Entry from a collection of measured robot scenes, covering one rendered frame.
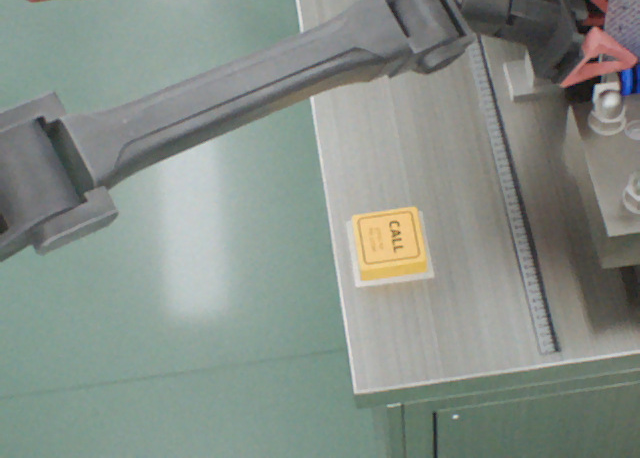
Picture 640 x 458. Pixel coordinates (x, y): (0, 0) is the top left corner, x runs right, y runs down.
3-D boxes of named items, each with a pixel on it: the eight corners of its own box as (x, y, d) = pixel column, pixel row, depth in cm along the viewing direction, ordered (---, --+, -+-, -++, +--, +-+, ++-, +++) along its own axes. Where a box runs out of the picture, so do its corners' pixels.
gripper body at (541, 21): (551, 84, 122) (486, 69, 119) (528, 7, 128) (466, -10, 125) (590, 41, 117) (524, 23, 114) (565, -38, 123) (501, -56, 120)
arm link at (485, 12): (459, 4, 114) (454, -50, 116) (419, 39, 119) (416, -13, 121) (523, 20, 116) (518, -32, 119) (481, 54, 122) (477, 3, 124)
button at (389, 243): (352, 226, 136) (350, 214, 134) (416, 217, 136) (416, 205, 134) (361, 282, 133) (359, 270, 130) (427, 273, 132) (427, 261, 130)
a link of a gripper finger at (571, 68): (618, 102, 125) (540, 83, 122) (600, 48, 129) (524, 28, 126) (660, 58, 121) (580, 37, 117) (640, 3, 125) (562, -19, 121)
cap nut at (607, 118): (584, 110, 126) (588, 81, 122) (620, 104, 126) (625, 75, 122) (592, 139, 124) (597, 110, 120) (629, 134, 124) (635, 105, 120)
